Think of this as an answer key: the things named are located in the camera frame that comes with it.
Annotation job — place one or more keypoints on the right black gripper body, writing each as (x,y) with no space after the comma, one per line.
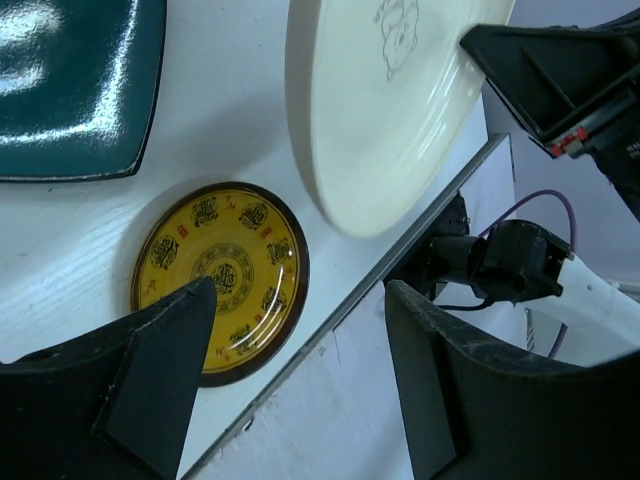
(610,136)

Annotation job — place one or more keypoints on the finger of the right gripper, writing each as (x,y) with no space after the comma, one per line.
(550,78)

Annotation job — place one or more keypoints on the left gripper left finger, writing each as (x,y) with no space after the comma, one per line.
(114,403)

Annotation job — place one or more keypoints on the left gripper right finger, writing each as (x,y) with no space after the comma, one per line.
(476,407)

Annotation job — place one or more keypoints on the cream round plate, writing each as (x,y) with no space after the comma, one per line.
(377,93)

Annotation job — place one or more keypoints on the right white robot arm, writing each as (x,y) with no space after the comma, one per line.
(522,263)

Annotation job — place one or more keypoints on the yellow patterned round plate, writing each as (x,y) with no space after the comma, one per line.
(249,242)

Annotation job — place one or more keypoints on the teal square plate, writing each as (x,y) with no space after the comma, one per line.
(79,87)

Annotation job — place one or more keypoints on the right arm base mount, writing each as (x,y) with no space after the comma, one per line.
(439,254)

